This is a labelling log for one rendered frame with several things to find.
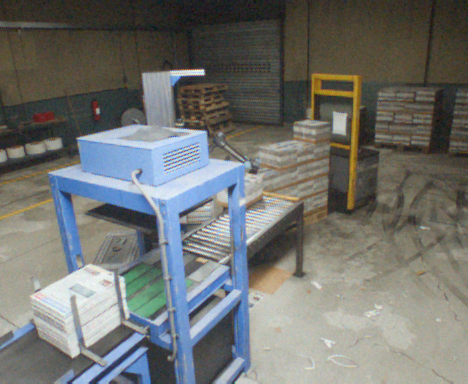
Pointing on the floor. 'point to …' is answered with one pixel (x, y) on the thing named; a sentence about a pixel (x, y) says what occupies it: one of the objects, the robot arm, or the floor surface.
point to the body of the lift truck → (367, 166)
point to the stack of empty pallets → (196, 99)
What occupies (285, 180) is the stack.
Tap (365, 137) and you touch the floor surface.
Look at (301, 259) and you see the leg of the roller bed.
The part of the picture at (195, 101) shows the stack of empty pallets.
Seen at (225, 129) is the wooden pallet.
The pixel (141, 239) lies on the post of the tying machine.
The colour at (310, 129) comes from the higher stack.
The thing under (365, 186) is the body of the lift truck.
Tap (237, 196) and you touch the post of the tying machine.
